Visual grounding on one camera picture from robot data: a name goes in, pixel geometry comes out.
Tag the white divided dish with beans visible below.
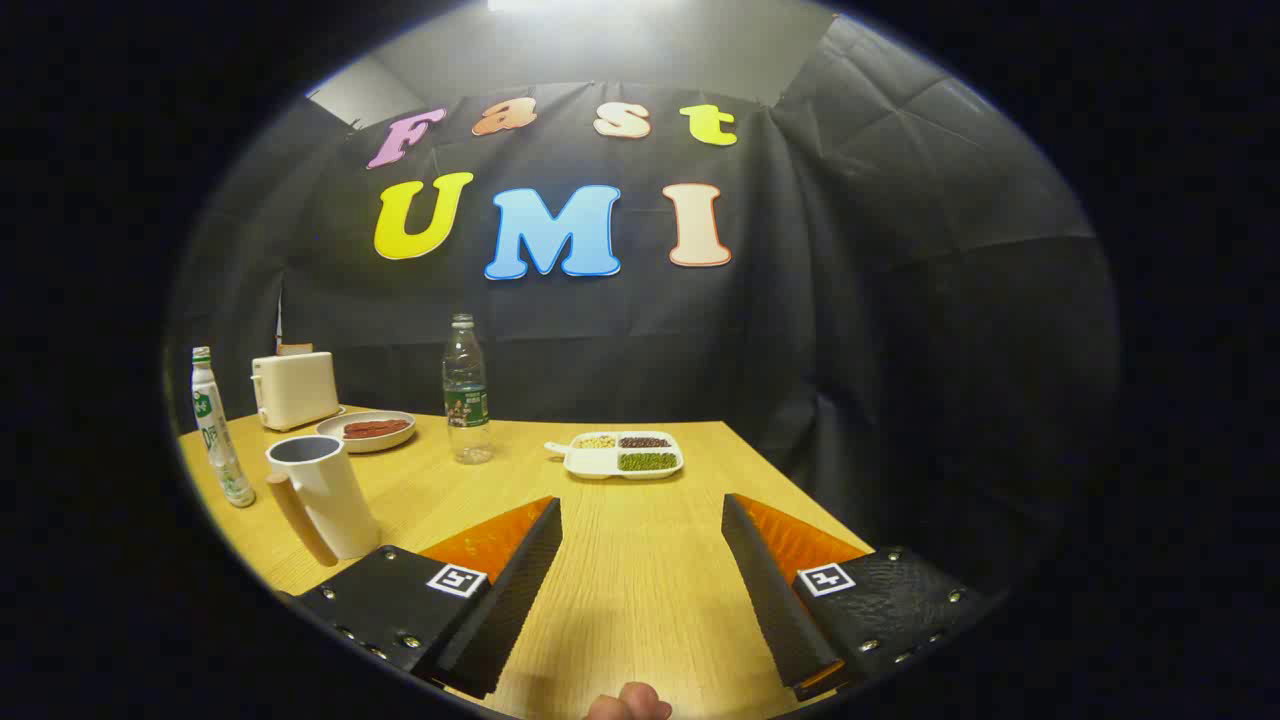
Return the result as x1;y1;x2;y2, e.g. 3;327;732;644
544;431;685;482

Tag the clear plastic water bottle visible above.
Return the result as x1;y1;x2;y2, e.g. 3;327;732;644
442;313;495;465

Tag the white cup with wooden handle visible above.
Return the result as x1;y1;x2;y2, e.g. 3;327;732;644
264;435;383;568

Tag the white juice bottle green label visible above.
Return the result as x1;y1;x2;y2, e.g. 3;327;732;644
190;346;257;509

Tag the white round plate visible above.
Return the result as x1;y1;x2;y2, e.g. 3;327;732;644
316;410;417;454

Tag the white toaster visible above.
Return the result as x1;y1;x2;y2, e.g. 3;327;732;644
250;351;343;433

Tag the wooden table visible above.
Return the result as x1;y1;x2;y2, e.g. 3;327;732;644
178;412;876;720

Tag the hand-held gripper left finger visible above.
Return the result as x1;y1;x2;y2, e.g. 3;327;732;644
290;495;564;701

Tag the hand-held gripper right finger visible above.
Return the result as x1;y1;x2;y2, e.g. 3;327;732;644
720;492;1001;703

